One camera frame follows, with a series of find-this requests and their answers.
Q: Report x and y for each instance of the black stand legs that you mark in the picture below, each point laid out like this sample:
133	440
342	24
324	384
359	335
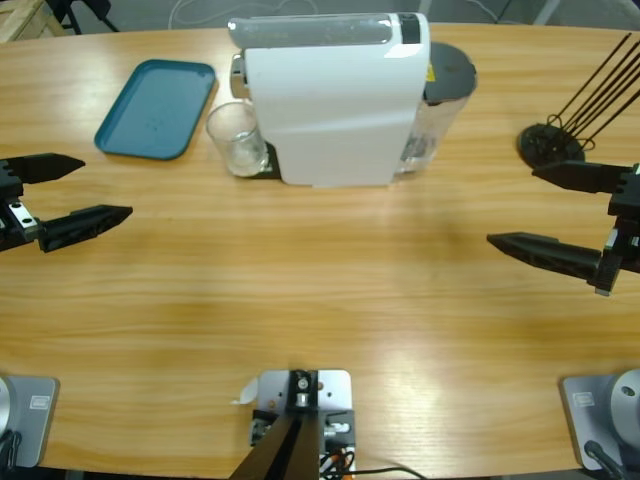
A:
95	17

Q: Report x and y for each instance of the clear water tank black lid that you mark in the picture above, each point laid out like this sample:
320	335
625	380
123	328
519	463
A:
450	70

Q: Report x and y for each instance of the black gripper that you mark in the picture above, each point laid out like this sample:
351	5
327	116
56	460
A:
12	210
629	210

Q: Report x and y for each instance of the white paper tape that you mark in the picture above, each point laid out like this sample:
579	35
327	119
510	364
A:
247	392

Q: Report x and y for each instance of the teal plastic tray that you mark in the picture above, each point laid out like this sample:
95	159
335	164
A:
155	110

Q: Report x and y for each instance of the wooden crate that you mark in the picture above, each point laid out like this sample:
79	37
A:
20	17

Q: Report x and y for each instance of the clear drinking glass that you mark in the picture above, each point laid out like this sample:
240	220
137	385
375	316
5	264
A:
237	145

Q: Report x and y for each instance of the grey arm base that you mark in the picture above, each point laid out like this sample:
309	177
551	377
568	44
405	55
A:
610	410
30	420

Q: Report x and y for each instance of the black capsule holder with rods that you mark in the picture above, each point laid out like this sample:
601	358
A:
545	145

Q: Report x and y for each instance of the white capsule coffee machine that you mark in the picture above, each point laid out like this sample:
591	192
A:
325	125

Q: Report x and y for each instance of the white mount block dark post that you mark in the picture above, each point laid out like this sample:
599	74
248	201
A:
330	395

